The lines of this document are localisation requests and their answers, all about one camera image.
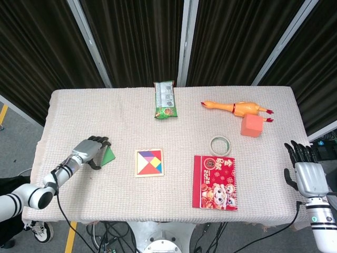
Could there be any red 2026 spiral calendar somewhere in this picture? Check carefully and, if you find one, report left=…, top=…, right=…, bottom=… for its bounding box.
left=192, top=154, right=239, bottom=212

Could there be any red tangram triangle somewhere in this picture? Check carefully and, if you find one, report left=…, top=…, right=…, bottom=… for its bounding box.
left=138, top=162, right=162, bottom=175

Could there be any grey metal frame rail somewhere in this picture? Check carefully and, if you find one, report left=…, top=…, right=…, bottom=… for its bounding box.
left=0, top=94, right=45, bottom=128
left=307, top=127, right=337, bottom=142

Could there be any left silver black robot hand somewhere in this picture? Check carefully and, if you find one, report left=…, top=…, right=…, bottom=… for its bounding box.
left=71, top=135, right=112, bottom=170

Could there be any black floor cable tangle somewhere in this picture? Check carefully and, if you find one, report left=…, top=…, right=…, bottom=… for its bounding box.
left=193, top=221, right=230, bottom=253
left=86, top=220, right=139, bottom=253

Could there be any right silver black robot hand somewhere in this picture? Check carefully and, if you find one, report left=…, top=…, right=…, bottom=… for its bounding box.
left=283, top=140, right=330, bottom=198

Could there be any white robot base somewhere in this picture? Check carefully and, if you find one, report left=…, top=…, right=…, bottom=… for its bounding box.
left=126, top=220, right=197, bottom=253

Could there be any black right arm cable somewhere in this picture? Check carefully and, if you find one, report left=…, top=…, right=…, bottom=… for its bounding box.
left=207, top=200, right=303, bottom=253

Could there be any wooden tangram puzzle tray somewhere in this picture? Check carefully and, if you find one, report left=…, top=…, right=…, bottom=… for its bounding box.
left=135, top=148, right=165, bottom=178

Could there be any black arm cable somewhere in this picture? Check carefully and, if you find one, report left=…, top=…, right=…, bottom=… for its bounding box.
left=49, top=163, right=95, bottom=253
left=207, top=200, right=303, bottom=253

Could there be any green triangle puzzle piece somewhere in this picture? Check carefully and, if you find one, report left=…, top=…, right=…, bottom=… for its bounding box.
left=100, top=146, right=116, bottom=167

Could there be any orange foam cube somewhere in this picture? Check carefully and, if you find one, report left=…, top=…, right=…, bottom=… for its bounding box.
left=240, top=113, right=264, bottom=138

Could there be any white black sneaker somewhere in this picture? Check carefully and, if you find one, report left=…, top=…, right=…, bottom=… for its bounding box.
left=27, top=220, right=55, bottom=244

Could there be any grey metal frame post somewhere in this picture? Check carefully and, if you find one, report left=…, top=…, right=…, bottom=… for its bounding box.
left=251, top=0, right=321, bottom=86
left=66, top=0, right=113, bottom=89
left=176, top=0, right=199, bottom=87

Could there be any black device with teal light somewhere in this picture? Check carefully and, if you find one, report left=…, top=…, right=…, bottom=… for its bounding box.
left=309, top=131, right=337, bottom=174

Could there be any green snack packet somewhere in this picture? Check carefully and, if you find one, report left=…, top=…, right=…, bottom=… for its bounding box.
left=153, top=80, right=178, bottom=120

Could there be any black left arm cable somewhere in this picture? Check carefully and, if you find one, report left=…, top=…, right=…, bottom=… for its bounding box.
left=49, top=163, right=95, bottom=253

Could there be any clear tape roll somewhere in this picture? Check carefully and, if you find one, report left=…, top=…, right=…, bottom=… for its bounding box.
left=209, top=135, right=232, bottom=156

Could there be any yellow rubber chicken toy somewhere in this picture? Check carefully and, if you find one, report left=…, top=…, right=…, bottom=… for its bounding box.
left=201, top=100, right=274, bottom=123

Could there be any beige woven tablecloth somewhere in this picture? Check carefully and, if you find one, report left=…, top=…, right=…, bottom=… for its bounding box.
left=21, top=85, right=316, bottom=230

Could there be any dark pleated curtain panel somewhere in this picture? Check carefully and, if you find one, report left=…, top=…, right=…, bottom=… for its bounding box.
left=0, top=0, right=106, bottom=127
left=186, top=0, right=308, bottom=86
left=78, top=0, right=185, bottom=88
left=259, top=0, right=337, bottom=137

